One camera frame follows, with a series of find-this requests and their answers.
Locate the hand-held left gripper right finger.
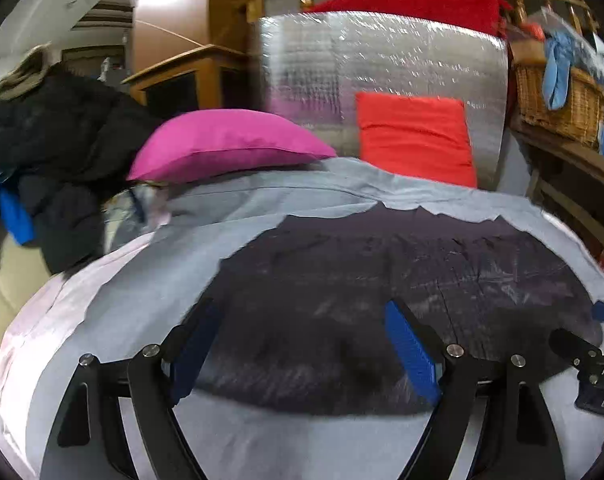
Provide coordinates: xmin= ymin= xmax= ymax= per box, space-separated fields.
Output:
xmin=384 ymin=299 xmax=568 ymax=480

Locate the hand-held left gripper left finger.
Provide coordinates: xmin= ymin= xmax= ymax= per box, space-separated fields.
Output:
xmin=39 ymin=297 xmax=226 ymax=480

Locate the dark plaid jacket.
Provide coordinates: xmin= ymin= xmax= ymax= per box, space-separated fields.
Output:
xmin=192 ymin=204 xmax=604 ymax=419

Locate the grey bed sheet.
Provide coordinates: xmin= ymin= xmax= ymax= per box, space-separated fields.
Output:
xmin=29 ymin=157 xmax=604 ymax=480

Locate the wooden shelf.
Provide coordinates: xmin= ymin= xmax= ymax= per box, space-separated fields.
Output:
xmin=511 ymin=110 xmax=604 ymax=283

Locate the clear plastic bag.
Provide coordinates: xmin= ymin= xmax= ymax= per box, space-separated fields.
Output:
xmin=104 ymin=184 xmax=173 ymax=257

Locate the pale pink bed sheet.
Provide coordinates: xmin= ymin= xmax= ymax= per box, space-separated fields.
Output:
xmin=0 ymin=240 xmax=153 ymax=480

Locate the pink pillow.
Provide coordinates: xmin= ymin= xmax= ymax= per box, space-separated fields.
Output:
xmin=126 ymin=109 xmax=339 ymax=183

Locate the wicker basket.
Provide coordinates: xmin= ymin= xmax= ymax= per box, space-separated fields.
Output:
xmin=513 ymin=61 xmax=604 ymax=149

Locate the orange-red cushion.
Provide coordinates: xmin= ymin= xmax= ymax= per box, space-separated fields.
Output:
xmin=356 ymin=91 xmax=479 ymax=188

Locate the blue garment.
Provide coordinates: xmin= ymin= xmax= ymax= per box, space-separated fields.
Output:
xmin=0 ymin=166 xmax=37 ymax=262

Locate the black coat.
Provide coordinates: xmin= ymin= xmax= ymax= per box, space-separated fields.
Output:
xmin=0 ymin=42 xmax=169 ymax=277

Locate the light blue cloth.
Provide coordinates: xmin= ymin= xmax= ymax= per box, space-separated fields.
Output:
xmin=542 ymin=27 xmax=591 ymax=111

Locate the wooden cabinet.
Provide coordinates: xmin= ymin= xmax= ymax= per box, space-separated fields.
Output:
xmin=122 ymin=44 xmax=263 ymax=122

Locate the silver foil mat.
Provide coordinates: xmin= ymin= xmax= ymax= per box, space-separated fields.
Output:
xmin=257 ymin=10 xmax=511 ymax=191

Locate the red blanket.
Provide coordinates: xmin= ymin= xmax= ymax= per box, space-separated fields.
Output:
xmin=302 ymin=0 xmax=514 ymax=39

